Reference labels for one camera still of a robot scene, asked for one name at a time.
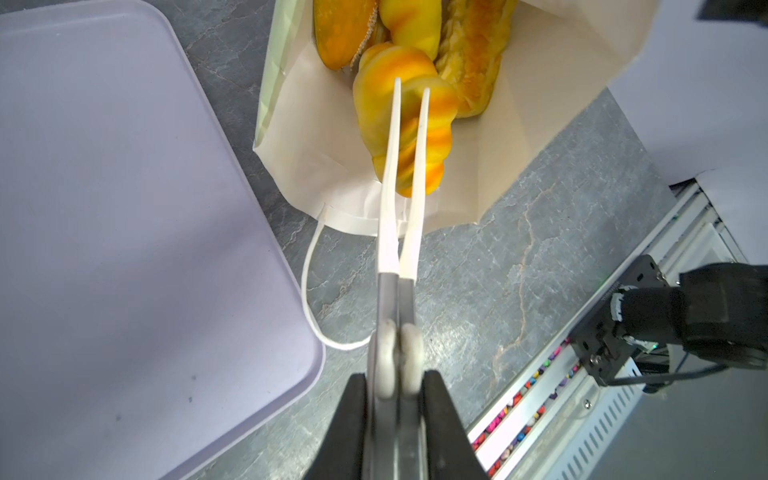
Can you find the round sesame bun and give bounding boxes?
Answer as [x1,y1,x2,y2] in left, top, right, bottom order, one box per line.
[313,0,378,70]

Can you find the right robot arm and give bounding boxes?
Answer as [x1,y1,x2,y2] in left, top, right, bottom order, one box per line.
[611,263,767,370]

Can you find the white kitchen tongs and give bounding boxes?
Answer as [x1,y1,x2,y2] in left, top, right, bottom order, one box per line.
[363,79,430,479]

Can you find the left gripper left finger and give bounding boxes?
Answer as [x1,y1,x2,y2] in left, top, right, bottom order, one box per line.
[303,373,367,480]

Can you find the yellow twisted bread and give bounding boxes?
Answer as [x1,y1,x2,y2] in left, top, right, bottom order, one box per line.
[353,42,458,198]
[379,0,442,60]

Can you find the long golden pastry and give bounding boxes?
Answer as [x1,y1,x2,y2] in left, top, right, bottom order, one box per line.
[436,0,517,118]

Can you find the aluminium front rail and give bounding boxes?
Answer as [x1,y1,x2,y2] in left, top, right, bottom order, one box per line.
[468,181,747,479]

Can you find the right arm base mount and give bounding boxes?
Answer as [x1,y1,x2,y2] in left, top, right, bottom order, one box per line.
[568,254,667,387]

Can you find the floral paper bag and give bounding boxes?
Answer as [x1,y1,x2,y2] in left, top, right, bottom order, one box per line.
[253,1,658,236]

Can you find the lavender tray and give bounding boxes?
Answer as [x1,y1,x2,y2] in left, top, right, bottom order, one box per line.
[1,1,325,479]

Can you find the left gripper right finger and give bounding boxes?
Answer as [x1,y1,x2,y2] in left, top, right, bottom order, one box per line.
[421,370,489,480]

